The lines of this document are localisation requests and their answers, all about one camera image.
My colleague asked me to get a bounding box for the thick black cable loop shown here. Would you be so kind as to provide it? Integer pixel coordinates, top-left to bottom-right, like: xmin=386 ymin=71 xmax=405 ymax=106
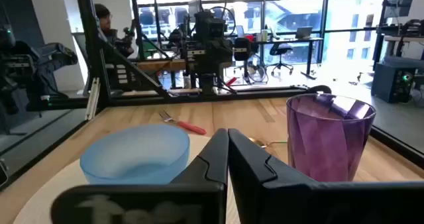
xmin=207 ymin=6 xmax=237 ymax=39

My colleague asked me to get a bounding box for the grey laptop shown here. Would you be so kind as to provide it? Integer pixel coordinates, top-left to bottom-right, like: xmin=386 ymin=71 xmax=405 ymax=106
xmin=294 ymin=26 xmax=314 ymax=40

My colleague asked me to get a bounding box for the white aluminium extrusion bar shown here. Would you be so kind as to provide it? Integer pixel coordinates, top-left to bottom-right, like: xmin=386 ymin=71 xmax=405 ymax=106
xmin=84 ymin=77 xmax=101 ymax=121

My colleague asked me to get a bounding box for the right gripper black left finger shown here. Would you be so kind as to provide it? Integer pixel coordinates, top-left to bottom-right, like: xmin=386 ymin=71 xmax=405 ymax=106
xmin=50 ymin=128 xmax=230 ymax=224

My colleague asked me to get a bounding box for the purple faceted plastic cup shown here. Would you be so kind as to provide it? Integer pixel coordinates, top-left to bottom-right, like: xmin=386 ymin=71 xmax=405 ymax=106
xmin=286 ymin=93 xmax=377 ymax=183

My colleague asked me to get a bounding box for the black computer tower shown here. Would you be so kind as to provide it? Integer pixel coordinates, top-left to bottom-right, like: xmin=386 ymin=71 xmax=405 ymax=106
xmin=370 ymin=62 xmax=415 ymax=104

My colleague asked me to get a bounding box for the computer monitor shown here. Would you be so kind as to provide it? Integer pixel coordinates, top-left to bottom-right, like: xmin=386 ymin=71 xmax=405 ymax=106
xmin=383 ymin=0 xmax=416 ymax=19

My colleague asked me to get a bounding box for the black box with label strips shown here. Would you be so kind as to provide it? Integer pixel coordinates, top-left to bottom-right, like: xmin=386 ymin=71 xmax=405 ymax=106
xmin=105 ymin=62 xmax=137 ymax=85

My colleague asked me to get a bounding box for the black office chair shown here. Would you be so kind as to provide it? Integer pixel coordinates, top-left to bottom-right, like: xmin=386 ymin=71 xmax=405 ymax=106
xmin=266 ymin=43 xmax=295 ymax=78

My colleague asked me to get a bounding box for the black office desk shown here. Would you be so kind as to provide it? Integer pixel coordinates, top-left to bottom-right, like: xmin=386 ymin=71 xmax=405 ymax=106
xmin=255 ymin=36 xmax=324 ymax=81

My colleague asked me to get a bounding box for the frosted blue plastic bowl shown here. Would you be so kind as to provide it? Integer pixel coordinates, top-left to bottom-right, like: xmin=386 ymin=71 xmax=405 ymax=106
xmin=79 ymin=123 xmax=191 ymax=186

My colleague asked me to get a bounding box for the floor fan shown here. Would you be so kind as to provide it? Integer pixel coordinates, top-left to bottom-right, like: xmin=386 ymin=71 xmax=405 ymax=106
xmin=246 ymin=62 xmax=270 ymax=85

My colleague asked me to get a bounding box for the wooden desk with equipment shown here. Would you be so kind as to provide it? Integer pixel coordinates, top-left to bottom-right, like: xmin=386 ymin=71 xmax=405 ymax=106
xmin=376 ymin=24 xmax=424 ymax=64

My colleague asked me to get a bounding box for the red handled metal fork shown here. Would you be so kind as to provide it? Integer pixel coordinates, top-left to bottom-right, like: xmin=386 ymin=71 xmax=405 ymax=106
xmin=158 ymin=109 xmax=207 ymax=136

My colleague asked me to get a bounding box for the wooden neighbouring table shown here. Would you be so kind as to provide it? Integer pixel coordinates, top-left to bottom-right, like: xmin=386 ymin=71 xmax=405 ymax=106
xmin=134 ymin=58 xmax=187 ymax=74

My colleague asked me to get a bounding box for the person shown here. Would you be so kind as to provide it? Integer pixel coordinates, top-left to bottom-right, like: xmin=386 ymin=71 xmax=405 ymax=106
xmin=93 ymin=3 xmax=135 ymax=58

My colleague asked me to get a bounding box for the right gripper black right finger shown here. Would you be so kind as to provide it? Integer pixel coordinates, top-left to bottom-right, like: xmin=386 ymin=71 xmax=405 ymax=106
xmin=228 ymin=128 xmax=424 ymax=224

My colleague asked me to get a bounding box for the blue plate with white rim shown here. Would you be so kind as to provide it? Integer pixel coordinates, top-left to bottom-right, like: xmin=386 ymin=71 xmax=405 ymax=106
xmin=13 ymin=133 xmax=242 ymax=224

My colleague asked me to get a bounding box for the black chair backrest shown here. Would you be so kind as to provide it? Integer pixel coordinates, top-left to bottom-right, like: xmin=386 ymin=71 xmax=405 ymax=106
xmin=233 ymin=36 xmax=252 ymax=62

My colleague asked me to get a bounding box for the gold metal spoon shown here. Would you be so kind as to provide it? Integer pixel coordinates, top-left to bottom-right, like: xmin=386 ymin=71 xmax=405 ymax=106
xmin=246 ymin=137 xmax=289 ymax=150

